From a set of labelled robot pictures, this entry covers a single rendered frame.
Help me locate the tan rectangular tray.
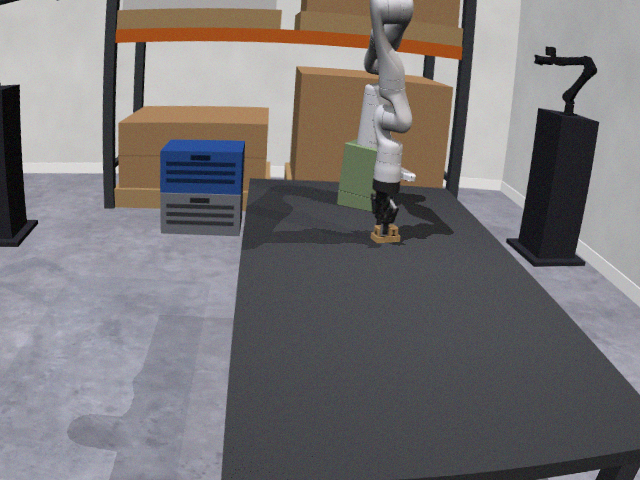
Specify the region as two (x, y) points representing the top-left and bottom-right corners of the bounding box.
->
(371, 232), (401, 243)

